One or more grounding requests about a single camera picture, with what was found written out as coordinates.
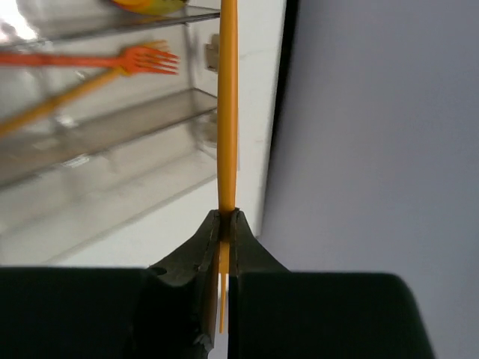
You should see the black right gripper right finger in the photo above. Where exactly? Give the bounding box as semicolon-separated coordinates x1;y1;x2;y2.
228;210;434;358

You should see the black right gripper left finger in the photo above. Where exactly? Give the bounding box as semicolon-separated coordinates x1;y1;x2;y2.
1;210;220;358

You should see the clear four-compartment utensil organizer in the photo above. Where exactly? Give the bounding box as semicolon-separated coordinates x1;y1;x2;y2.
1;1;220;266

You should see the orange plastic spoon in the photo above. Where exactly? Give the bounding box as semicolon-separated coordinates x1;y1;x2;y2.
112;0;188;16

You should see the red-orange plastic fork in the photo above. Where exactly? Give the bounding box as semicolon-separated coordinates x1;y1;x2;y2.
1;46;180;75

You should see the yellow-orange fork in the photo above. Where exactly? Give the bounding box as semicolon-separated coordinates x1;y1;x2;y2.
1;40;169;137
217;0;239;334

